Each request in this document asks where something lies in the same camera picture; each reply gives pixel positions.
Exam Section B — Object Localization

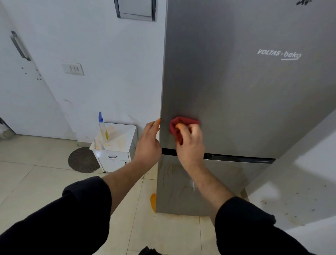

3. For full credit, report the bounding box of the small white marble table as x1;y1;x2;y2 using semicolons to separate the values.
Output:
89;122;139;173

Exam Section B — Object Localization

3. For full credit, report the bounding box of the silver refrigerator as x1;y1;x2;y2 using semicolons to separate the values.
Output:
155;0;336;217

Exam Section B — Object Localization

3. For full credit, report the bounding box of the spray bottle blue nozzle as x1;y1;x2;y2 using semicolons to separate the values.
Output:
98;112;109;150

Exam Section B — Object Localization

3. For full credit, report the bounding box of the white wall switch plate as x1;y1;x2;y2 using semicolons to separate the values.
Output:
62;63;85;76

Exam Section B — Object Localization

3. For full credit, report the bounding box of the white door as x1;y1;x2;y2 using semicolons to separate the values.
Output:
0;0;78;141

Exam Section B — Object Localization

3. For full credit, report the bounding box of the red cloth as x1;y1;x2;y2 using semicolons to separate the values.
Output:
169;116;201;146

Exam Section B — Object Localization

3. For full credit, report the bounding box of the grey electrical panel box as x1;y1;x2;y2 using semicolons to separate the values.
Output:
114;0;156;22

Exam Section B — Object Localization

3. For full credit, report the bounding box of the person's left forearm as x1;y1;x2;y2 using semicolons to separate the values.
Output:
0;160;147;255

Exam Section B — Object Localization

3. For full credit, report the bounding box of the round dark woven mat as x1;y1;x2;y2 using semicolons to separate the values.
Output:
68;147;101;174

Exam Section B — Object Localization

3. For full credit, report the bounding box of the person's left hand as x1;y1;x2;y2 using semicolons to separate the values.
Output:
132;118;162;174

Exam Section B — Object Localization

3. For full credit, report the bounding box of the metal door handle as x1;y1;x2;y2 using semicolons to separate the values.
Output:
10;30;31;62

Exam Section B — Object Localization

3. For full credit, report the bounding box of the person's right forearm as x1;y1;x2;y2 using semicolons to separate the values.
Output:
188;165;315;255

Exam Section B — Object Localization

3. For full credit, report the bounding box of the person's right hand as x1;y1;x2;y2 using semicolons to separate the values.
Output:
175;123;205;171

